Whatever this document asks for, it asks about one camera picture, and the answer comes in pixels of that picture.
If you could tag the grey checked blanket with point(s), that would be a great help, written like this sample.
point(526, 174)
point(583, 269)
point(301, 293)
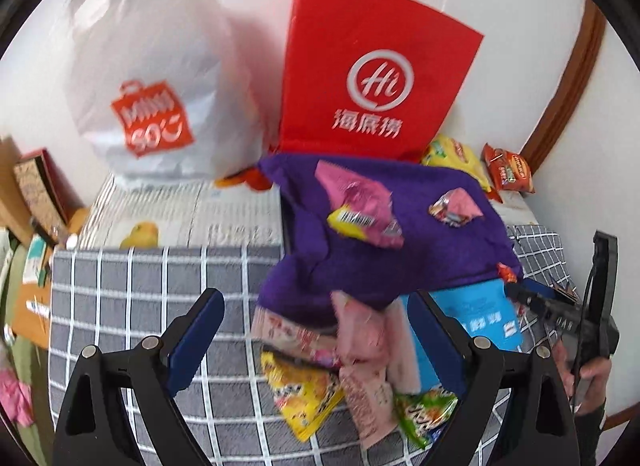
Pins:
point(125, 296)

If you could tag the orange red wrapper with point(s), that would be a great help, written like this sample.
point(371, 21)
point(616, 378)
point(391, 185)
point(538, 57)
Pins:
point(242, 179)

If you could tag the purple towel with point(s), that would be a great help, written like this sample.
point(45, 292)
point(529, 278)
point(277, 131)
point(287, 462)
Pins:
point(425, 256)

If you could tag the green triangular snack packet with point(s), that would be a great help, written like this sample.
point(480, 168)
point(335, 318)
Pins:
point(422, 413)

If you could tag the red patterned box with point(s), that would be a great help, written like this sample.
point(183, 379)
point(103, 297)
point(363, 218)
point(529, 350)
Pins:
point(42, 191)

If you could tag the pink cloth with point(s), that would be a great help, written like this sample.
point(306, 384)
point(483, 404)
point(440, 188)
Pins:
point(12, 396)

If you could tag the pink candy packet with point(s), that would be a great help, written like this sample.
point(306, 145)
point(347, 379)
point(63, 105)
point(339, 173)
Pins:
point(350, 185)

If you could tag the silver printed mat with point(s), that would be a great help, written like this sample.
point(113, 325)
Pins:
point(200, 216)

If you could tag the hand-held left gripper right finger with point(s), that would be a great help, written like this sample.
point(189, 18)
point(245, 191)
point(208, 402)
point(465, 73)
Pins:
point(435, 341)

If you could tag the white plastic shopping bag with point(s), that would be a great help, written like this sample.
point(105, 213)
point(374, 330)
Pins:
point(160, 70)

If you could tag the yellow barcode candy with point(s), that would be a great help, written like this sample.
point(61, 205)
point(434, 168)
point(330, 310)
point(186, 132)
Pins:
point(350, 221)

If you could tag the red snack packet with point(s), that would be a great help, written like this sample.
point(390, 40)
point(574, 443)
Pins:
point(510, 170)

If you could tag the red paper bag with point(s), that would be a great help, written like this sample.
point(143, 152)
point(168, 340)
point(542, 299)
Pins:
point(370, 70)

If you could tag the person's right forearm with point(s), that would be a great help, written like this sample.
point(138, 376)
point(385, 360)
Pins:
point(590, 433)

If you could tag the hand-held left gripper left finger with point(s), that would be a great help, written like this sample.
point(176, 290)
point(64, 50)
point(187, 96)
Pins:
point(197, 341)

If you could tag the small red candy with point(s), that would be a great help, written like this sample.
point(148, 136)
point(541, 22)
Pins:
point(506, 272)

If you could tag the pink strawberry snack packet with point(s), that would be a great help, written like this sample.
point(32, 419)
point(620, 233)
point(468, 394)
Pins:
point(280, 333)

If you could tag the small colourful candy wrapper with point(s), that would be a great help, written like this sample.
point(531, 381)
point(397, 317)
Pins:
point(452, 208)

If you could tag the yellow triangular snack packet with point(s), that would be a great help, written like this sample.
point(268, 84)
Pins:
point(300, 391)

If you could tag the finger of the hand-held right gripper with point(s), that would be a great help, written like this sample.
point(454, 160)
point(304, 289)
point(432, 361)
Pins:
point(542, 288)
point(525, 298)

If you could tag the blue tissue pack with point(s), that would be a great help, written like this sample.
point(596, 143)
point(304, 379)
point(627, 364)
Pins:
point(480, 316)

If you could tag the person's right hand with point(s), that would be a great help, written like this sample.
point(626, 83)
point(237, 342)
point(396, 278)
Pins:
point(592, 373)

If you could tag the brown wooden door frame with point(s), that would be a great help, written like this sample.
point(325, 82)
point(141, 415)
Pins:
point(570, 85)

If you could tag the pink peach snack packet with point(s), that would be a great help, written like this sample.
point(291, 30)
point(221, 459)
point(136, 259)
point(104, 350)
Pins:
point(360, 346)

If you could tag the brown cardboard sheet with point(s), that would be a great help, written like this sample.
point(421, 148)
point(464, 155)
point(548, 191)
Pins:
point(12, 185)

